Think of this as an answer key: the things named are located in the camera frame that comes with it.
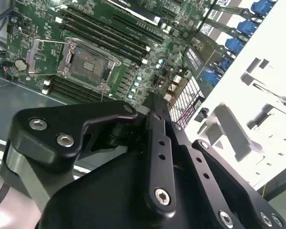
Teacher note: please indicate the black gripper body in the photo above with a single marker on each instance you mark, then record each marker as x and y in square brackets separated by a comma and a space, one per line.
[109, 190]

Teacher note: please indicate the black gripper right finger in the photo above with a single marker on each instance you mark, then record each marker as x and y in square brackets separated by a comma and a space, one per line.
[205, 167]

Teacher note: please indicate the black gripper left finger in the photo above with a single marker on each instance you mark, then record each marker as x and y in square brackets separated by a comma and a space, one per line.
[50, 124]

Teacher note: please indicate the metal socket cover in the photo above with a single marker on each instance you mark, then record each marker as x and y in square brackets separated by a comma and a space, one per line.
[32, 58]

